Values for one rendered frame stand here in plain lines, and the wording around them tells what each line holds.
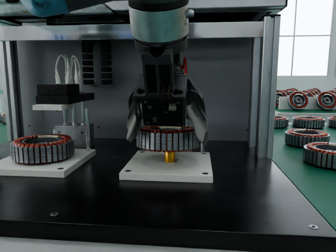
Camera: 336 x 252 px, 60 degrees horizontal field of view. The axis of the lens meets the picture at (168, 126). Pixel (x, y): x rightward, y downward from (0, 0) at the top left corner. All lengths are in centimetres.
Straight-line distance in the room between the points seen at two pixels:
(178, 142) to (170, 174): 5
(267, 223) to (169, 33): 25
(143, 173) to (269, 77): 32
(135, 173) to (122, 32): 30
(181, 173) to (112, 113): 38
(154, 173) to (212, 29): 31
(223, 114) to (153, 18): 46
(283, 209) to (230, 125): 41
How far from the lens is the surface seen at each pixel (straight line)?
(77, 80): 69
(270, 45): 63
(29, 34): 71
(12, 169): 56
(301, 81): 729
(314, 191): 54
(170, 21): 36
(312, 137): 84
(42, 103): 64
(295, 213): 40
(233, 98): 77
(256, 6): 64
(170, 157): 53
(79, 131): 70
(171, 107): 39
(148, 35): 37
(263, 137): 63
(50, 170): 52
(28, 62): 89
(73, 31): 67
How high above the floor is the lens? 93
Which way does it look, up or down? 9 degrees down
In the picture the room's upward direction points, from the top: straight up
